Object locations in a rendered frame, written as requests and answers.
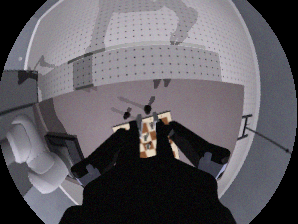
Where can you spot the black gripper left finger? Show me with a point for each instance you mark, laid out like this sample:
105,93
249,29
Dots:
106,155

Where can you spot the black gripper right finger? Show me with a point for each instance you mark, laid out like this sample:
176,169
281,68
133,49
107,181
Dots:
210,158

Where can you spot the brown and cream chessboard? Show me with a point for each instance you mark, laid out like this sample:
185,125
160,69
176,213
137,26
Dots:
165,117

